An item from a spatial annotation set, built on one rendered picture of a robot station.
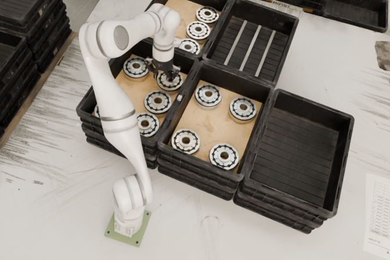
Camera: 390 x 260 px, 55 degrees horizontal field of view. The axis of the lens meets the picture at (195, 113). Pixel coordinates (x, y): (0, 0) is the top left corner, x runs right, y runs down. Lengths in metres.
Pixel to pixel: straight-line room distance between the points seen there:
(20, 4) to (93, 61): 1.45
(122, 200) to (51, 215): 0.44
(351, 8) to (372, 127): 1.19
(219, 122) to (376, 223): 0.69
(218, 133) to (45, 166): 0.65
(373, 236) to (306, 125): 0.46
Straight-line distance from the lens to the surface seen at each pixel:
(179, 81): 1.44
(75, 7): 3.03
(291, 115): 1.49
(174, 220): 1.37
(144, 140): 1.23
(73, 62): 1.74
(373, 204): 1.60
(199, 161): 1.20
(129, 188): 1.03
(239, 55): 1.61
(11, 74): 2.18
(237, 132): 1.39
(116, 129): 0.97
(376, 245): 1.55
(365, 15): 2.78
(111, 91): 0.96
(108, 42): 0.90
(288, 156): 1.39
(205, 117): 1.40
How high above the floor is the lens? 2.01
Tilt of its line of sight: 58 degrees down
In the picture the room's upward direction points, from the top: 10 degrees clockwise
